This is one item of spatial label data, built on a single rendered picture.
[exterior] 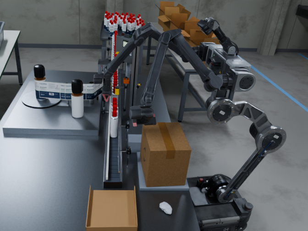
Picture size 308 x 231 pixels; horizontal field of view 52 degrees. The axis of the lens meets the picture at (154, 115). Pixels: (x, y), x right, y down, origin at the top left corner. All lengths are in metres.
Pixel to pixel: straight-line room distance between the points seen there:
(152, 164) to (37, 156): 0.80
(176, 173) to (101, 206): 0.47
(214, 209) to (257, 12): 5.54
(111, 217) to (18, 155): 0.80
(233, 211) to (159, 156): 1.18
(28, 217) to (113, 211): 0.44
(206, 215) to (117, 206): 1.05
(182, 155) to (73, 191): 0.66
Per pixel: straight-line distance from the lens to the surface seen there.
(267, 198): 3.44
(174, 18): 5.00
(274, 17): 7.53
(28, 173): 2.11
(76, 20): 6.58
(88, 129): 2.37
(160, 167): 1.85
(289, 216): 3.36
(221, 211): 2.79
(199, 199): 2.79
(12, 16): 6.65
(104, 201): 1.87
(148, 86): 1.74
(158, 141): 1.85
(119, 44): 2.46
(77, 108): 2.46
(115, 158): 2.08
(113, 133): 2.25
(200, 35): 4.27
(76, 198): 1.90
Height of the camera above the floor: 2.16
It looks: 30 degrees down
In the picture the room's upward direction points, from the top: 6 degrees clockwise
